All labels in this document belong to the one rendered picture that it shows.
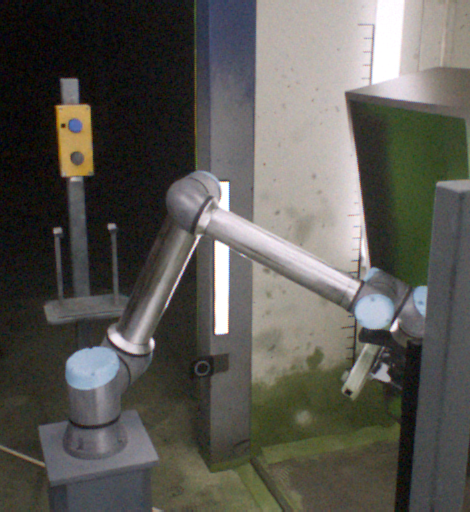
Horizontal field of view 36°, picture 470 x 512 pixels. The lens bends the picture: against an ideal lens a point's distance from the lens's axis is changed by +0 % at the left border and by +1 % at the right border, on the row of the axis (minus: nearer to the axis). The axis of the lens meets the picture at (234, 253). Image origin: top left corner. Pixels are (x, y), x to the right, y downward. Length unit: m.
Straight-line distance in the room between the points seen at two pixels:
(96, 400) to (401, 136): 1.28
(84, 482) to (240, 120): 1.41
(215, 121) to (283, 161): 0.32
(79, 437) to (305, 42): 1.63
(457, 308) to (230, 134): 1.98
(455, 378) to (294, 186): 2.06
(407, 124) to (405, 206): 0.28
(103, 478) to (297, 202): 1.35
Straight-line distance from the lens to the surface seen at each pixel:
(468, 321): 0.90
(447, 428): 0.95
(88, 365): 2.12
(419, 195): 2.58
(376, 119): 2.44
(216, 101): 2.74
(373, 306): 1.82
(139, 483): 2.21
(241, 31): 2.76
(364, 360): 2.20
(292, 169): 2.89
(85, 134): 2.79
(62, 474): 2.15
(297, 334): 3.11
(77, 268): 2.95
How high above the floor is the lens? 1.80
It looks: 17 degrees down
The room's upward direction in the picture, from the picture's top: straight up
